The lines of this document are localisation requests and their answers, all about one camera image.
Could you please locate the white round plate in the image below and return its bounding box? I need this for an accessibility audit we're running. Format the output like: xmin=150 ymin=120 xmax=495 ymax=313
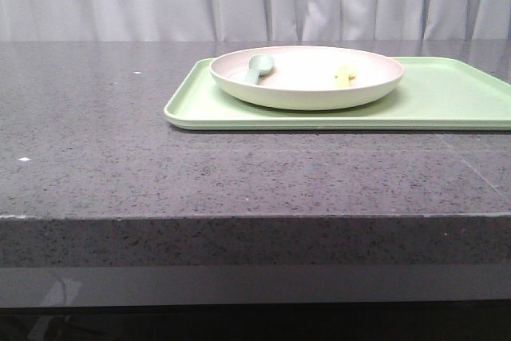
xmin=209 ymin=46 xmax=405 ymax=111

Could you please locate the yellow plastic fork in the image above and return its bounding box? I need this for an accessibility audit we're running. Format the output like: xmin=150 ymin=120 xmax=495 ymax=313
xmin=335 ymin=65 xmax=357 ymax=89

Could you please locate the sage green spoon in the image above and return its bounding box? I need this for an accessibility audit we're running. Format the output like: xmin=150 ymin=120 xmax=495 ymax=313
xmin=243 ymin=54 xmax=275 ymax=85

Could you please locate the light green tray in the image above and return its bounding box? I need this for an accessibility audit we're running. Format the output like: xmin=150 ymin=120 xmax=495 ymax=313
xmin=164 ymin=57 xmax=510 ymax=131

